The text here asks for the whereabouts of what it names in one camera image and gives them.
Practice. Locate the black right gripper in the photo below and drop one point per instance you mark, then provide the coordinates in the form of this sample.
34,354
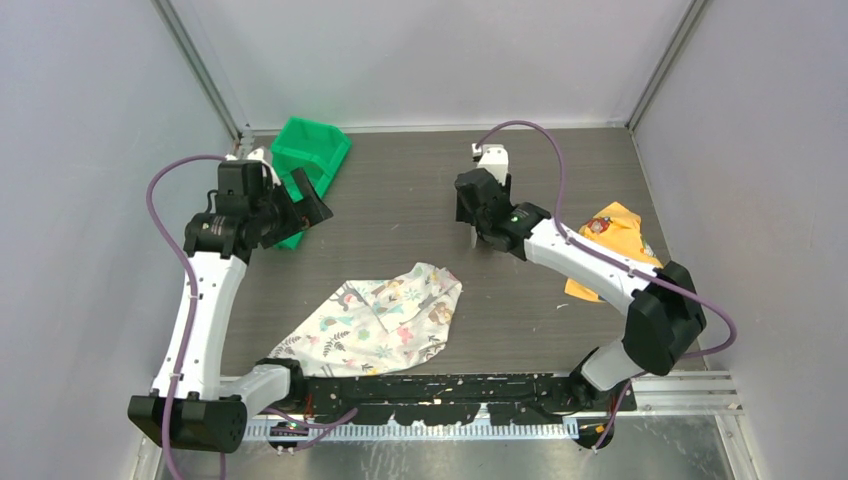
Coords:
462,214

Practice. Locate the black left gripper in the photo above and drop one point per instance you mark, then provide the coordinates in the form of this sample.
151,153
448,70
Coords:
302,215

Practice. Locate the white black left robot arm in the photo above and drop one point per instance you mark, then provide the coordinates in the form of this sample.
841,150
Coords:
188,406

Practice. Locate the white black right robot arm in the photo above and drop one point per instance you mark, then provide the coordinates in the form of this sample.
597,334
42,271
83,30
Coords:
662,320

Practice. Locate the green plastic divided bin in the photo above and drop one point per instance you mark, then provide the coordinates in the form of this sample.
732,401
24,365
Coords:
319,148

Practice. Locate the white patterned cloth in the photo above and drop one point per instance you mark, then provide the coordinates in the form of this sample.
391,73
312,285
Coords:
374,327

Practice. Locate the yellow printed cloth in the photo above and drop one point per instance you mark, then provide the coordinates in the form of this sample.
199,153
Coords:
619,229

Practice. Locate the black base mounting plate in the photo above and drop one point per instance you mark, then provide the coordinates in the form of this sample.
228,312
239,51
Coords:
450,399

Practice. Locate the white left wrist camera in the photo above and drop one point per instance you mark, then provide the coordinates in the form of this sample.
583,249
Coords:
262,155

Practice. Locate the aluminium frame rail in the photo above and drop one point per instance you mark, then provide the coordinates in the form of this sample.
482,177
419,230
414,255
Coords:
687,393

